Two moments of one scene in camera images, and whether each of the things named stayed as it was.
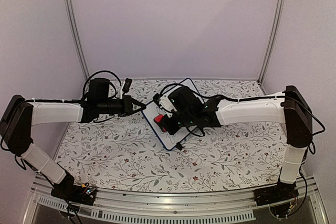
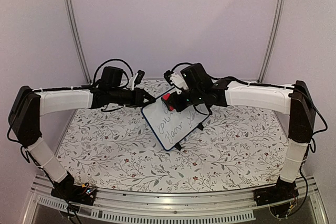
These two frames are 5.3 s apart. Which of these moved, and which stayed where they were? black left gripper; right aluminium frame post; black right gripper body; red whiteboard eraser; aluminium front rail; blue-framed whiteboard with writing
Moved: black right gripper body; red whiteboard eraser; black left gripper
Stayed: right aluminium frame post; aluminium front rail; blue-framed whiteboard with writing
